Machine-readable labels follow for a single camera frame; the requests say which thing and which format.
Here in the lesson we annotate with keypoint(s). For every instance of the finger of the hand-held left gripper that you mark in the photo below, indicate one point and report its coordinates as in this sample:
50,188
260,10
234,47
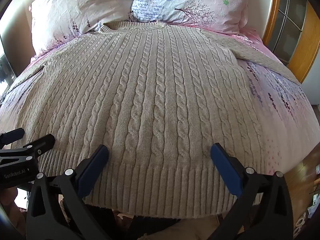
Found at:
42,142
12,134

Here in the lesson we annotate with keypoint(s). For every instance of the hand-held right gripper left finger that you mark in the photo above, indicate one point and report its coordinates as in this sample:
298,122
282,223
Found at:
92,170

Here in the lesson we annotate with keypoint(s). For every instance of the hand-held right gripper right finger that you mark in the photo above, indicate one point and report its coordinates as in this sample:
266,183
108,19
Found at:
226,172

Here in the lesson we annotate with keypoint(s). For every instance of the pink floral bed sheet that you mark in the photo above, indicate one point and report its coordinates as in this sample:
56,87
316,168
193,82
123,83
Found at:
277,110

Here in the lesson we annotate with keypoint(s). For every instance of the pink floral pillow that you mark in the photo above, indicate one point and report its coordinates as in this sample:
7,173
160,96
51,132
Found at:
75,7

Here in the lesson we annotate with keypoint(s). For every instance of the wooden headboard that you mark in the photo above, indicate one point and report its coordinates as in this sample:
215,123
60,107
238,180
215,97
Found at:
273,10
303,37

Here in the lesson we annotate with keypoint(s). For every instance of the floral pillow with tree print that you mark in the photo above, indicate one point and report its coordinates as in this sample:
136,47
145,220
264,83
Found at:
190,0

